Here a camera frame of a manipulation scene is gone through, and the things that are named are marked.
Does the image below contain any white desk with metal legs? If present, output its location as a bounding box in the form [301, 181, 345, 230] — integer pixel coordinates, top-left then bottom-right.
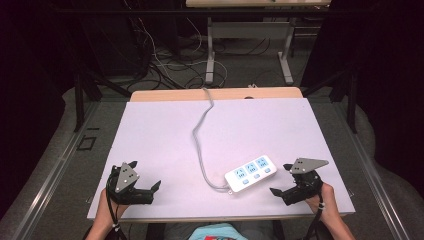
[185, 0, 332, 86]

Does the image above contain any person's left hand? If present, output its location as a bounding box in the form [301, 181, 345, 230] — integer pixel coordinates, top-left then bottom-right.
[98, 187, 130, 224]

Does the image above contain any grey power strip cable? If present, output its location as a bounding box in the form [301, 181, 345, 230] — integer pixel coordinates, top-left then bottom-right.
[191, 87, 232, 193]

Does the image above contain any tangle of floor cables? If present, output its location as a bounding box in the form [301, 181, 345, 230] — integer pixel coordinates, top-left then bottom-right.
[121, 0, 272, 90]

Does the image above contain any person's light blue shirt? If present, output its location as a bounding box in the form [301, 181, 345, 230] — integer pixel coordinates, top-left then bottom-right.
[188, 223, 249, 240]

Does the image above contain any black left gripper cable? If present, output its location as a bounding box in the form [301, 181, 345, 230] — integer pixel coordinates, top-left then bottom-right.
[105, 165, 128, 240]

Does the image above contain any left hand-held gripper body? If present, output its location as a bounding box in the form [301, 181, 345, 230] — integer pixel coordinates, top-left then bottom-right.
[106, 161, 155, 206]

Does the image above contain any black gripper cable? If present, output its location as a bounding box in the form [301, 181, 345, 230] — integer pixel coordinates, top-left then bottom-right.
[301, 186, 326, 240]
[105, 165, 128, 240]

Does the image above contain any aluminium floor rail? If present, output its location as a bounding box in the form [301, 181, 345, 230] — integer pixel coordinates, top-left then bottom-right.
[333, 101, 416, 240]
[9, 101, 101, 240]

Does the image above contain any wooden table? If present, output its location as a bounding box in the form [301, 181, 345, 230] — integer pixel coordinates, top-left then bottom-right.
[129, 86, 304, 103]

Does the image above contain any black metal stand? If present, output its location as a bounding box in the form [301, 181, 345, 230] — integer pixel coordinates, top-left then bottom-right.
[73, 68, 133, 133]
[301, 66, 359, 135]

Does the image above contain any black horizontal metal bar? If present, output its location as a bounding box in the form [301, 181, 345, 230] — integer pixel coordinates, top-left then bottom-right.
[53, 7, 378, 17]

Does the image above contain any white power strip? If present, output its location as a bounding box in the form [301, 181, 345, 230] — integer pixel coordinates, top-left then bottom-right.
[224, 155, 278, 194]

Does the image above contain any person's right hand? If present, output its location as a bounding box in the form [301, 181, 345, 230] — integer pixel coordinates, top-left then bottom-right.
[304, 182, 335, 222]

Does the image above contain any white table board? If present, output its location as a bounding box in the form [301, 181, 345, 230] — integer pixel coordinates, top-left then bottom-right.
[86, 97, 356, 222]

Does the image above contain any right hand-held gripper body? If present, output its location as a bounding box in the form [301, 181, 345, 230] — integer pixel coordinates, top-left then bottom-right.
[280, 157, 330, 206]

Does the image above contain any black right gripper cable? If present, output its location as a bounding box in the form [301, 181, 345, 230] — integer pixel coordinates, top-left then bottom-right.
[301, 186, 326, 240]

